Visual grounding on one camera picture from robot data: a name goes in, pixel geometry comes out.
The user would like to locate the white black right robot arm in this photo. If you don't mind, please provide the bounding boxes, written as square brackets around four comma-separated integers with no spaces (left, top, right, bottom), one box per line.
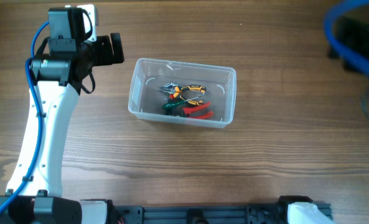
[111,58,369,223]

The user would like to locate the black red handled screwdriver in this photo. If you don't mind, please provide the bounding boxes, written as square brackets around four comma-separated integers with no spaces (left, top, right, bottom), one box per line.
[163,95,174,116]

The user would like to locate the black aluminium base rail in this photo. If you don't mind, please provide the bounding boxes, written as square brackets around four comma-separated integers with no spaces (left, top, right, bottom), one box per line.
[115,203,287,224]

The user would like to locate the green handled screwdriver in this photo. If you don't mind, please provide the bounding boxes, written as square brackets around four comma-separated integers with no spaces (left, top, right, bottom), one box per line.
[172,97,203,109]

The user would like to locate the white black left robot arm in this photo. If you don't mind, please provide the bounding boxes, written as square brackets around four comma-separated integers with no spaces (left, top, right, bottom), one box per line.
[0,4,124,223]

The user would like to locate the orange black pliers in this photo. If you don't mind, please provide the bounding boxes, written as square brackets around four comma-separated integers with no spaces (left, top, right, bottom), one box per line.
[159,88,205,106]

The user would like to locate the red handled pruning shears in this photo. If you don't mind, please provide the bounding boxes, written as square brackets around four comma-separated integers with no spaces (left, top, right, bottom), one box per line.
[176,102,214,119]

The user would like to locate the clear plastic container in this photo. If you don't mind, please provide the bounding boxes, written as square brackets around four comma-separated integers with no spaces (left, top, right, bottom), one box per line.
[128,58,236,128]

